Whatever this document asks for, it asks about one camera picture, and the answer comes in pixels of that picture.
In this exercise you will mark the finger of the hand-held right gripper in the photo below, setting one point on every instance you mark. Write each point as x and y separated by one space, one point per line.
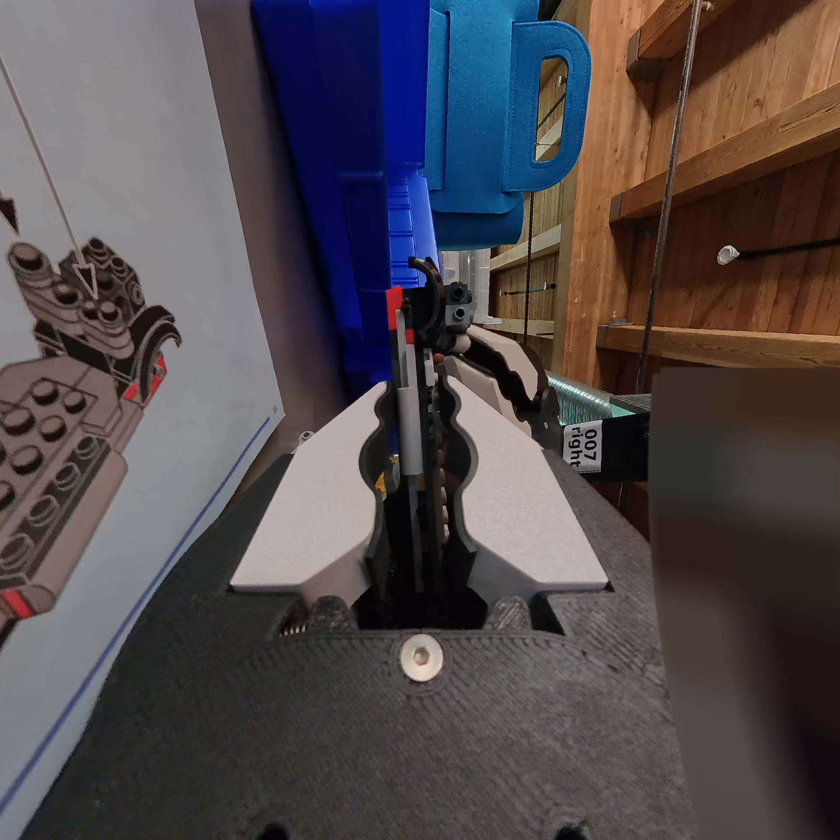
518 410
505 344

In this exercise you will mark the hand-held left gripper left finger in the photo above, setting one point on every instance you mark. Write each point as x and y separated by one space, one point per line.
308 525

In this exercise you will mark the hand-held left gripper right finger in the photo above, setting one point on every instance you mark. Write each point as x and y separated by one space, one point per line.
531 525

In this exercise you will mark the small grey toy brick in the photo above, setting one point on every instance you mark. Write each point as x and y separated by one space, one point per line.
306 438

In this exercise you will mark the grey toy brick model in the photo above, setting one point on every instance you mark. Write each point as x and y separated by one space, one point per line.
413 394

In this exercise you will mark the blue plastic bin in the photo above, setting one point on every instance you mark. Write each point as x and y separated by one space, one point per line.
315 197

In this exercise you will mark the clear plastic drawer stack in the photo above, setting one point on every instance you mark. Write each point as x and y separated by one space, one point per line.
469 282

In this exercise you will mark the blue felt bag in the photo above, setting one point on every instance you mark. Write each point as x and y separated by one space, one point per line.
479 131

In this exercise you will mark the ceiling spotlight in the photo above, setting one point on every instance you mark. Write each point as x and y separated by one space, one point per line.
727 254

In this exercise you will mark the toy instruction booklet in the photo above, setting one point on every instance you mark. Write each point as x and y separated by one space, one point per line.
131 197

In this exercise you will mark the silver ventilation duct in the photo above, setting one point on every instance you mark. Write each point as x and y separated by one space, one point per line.
577 397

